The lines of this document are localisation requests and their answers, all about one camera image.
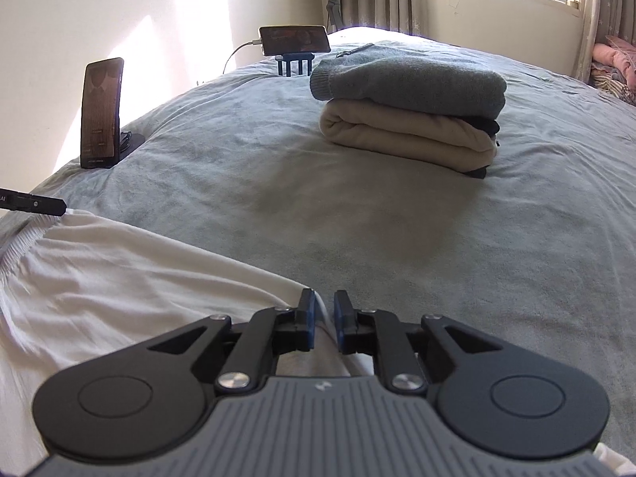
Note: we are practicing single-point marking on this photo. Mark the blue phone stand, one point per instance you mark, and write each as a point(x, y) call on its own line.
point(295, 64)

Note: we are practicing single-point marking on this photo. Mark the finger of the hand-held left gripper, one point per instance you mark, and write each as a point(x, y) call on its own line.
point(35, 202)

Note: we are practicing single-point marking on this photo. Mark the round black phone stand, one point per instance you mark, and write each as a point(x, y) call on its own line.
point(131, 144)

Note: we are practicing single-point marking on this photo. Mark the pink folded quilt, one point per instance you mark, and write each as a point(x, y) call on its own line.
point(608, 59)

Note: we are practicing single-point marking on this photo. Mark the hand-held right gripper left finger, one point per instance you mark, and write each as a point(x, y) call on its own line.
point(310, 318)

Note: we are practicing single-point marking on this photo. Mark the black folded garment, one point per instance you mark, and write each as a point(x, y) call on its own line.
point(489, 126)

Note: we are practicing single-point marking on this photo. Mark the grey-blue folded sweater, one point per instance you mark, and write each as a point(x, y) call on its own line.
point(412, 77)

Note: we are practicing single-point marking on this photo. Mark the grey bed blanket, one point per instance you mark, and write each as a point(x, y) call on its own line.
point(397, 218)

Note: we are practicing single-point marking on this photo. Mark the beige folded garment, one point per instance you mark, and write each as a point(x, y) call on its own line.
point(397, 134)

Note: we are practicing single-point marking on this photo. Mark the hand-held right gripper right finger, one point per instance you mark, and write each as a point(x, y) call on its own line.
point(339, 320)

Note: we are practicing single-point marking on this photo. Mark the white garment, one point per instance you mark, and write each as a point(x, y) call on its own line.
point(124, 268)

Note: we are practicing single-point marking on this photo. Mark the mauve pillow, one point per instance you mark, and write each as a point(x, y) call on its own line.
point(623, 43)

